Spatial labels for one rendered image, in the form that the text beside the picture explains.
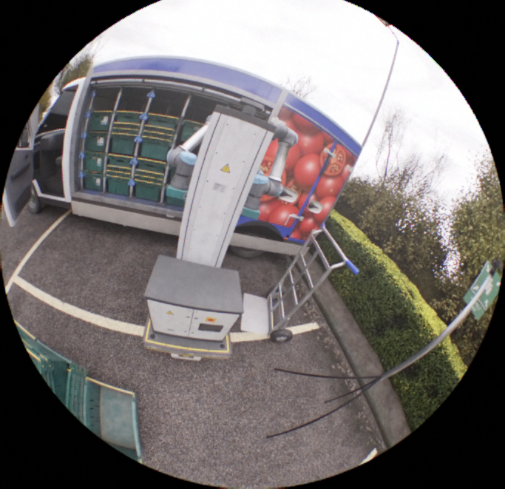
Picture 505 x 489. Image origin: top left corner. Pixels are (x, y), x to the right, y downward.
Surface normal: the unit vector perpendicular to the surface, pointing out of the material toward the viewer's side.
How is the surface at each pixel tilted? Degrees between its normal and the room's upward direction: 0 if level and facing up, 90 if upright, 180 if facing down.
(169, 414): 0
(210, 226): 90
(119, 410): 0
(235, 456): 0
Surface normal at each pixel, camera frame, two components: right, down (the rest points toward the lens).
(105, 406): 0.37, -0.81
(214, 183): 0.15, 0.55
